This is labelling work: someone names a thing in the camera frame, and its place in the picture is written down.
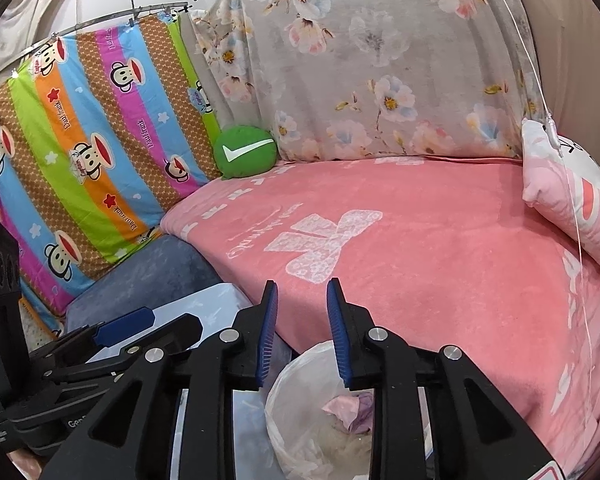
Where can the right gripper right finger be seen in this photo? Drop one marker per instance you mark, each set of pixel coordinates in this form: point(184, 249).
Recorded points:
point(436, 415)

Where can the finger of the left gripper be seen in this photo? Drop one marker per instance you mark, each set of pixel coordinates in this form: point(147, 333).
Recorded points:
point(172, 337)
point(115, 332)

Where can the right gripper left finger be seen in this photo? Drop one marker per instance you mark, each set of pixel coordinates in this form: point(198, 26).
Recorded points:
point(172, 413)

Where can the mauve cloth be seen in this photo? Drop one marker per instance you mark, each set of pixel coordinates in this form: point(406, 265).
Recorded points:
point(364, 414)

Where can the pink cloth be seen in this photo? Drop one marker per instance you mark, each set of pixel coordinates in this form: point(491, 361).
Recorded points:
point(345, 408)

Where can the white lined trash bin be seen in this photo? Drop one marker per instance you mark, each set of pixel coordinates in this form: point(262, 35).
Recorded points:
point(294, 405)

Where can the light blue palm tablecloth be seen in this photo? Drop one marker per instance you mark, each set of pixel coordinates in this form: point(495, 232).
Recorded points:
point(216, 309)

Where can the blue-grey velvet cushion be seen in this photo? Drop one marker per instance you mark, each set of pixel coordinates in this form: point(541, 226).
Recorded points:
point(165, 270)

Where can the pink bow blanket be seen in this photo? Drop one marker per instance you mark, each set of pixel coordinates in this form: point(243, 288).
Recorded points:
point(439, 253)

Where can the green check mark cushion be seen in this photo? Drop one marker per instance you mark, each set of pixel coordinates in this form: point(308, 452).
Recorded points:
point(244, 151)

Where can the colourful monkey cartoon sheet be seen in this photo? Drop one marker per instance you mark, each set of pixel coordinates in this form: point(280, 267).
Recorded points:
point(101, 133)

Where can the pink white pillow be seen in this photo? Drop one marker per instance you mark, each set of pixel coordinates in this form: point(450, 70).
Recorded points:
point(562, 182)

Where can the grey floral sheet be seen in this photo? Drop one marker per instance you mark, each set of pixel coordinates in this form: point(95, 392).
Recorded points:
point(353, 79)

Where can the beige curtain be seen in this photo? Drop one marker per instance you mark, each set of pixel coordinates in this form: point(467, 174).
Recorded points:
point(566, 34)

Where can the metal hanging rail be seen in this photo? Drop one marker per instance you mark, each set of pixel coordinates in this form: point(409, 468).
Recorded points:
point(80, 22)

